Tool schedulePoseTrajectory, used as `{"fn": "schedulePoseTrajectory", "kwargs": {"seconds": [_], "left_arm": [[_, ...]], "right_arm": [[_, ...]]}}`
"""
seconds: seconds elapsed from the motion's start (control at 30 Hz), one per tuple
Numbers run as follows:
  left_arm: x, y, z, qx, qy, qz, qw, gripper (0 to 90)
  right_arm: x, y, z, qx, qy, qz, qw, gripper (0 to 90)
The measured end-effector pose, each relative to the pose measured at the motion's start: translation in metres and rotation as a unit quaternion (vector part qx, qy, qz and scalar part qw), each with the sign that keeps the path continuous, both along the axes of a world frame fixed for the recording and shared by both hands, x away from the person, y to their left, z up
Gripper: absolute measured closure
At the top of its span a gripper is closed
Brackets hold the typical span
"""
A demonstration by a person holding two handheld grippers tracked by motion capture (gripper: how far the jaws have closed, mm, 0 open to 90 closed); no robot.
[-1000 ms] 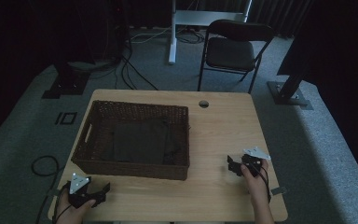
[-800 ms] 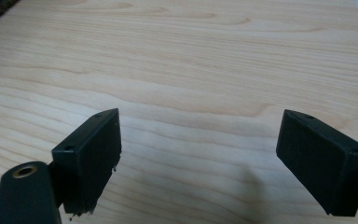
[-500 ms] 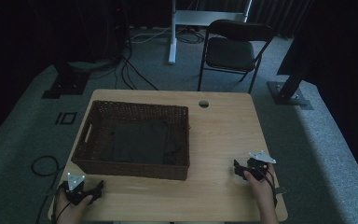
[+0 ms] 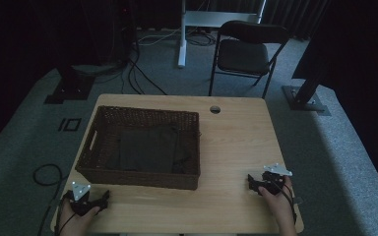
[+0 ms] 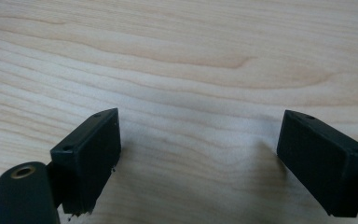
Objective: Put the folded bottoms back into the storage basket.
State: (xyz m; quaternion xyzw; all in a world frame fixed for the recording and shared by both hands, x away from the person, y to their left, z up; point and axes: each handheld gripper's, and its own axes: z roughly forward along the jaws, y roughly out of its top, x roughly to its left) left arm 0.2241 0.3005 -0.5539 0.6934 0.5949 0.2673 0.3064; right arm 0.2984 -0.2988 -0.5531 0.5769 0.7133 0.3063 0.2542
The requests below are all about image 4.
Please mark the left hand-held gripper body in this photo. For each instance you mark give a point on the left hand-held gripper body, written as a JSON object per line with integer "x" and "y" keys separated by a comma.
{"x": 80, "y": 200}

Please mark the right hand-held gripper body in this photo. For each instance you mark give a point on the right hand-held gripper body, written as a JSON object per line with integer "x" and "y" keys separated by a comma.
{"x": 274, "y": 178}

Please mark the brown wicker basket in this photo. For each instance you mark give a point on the brown wicker basket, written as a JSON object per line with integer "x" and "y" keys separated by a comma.
{"x": 138, "y": 144}

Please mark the dark pants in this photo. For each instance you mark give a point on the dark pants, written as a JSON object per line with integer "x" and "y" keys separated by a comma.
{"x": 149, "y": 149}

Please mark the person's left hand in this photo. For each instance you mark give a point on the person's left hand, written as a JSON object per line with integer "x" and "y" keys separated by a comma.
{"x": 75, "y": 223}

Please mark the person's right hand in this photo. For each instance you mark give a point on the person's right hand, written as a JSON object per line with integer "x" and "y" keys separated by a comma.
{"x": 280, "y": 201}

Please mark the black slanted stand with base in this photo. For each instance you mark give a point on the black slanted stand with base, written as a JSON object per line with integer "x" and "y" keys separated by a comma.
{"x": 303, "y": 98}

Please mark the black folding chair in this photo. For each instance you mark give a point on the black folding chair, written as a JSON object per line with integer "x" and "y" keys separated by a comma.
{"x": 242, "y": 55}

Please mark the dark curtain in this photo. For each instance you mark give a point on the dark curtain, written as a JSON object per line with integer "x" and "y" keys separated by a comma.
{"x": 364, "y": 49}

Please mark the black stand with base plate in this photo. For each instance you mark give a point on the black stand with base plate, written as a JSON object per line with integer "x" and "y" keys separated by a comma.
{"x": 70, "y": 88}

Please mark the white desk frame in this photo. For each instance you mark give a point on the white desk frame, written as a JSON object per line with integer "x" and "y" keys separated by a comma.
{"x": 210, "y": 18}

